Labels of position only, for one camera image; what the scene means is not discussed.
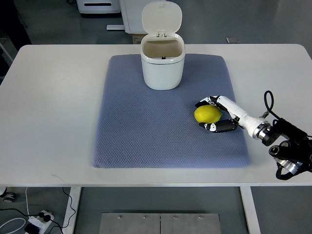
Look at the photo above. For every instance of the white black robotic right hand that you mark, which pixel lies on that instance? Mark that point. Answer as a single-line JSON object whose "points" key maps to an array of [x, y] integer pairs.
{"points": [[256, 127]]}

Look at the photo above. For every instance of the yellow lemon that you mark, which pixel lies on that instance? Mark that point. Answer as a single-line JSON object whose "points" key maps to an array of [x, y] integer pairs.
{"points": [[207, 114]]}

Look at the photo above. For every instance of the black silver robot right arm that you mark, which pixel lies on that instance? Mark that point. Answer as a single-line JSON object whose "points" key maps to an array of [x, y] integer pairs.
{"points": [[289, 146]]}

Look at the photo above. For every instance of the white trash bin with lid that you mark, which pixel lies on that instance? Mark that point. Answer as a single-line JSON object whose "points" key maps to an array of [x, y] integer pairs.
{"points": [[162, 49]]}

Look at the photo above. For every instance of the grey floor socket plate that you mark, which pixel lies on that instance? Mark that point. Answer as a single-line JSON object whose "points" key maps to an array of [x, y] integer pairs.
{"points": [[232, 40]]}

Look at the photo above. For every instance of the white table leg right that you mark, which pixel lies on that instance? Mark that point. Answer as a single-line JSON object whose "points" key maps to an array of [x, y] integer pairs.
{"points": [[249, 209]]}

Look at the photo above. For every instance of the white table leg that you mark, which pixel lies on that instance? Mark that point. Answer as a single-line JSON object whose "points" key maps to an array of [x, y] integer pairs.
{"points": [[249, 209], [71, 210]]}

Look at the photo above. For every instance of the blue-grey textured mat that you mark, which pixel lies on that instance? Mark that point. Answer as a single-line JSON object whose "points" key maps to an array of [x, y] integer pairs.
{"points": [[139, 127]]}

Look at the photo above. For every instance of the cardboard box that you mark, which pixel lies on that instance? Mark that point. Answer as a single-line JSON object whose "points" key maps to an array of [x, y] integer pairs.
{"points": [[137, 38]]}

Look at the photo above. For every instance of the white cabinet stand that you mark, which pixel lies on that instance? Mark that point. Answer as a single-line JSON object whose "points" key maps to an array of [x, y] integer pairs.
{"points": [[131, 11]]}

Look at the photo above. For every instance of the metal floor plate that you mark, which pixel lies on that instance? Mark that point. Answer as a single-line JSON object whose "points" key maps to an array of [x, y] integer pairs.
{"points": [[155, 223]]}

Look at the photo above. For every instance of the white table leg left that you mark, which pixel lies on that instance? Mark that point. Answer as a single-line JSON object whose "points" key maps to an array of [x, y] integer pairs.
{"points": [[71, 210]]}

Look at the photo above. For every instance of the white appliance with black slot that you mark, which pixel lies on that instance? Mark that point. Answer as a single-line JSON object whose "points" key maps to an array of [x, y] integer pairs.
{"points": [[98, 6]]}

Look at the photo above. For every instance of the white power strip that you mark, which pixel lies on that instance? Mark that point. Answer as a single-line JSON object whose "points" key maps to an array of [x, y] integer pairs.
{"points": [[42, 220]]}

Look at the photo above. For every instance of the caster wheel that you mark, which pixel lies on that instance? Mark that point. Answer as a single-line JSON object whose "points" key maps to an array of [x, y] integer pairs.
{"points": [[6, 195]]}

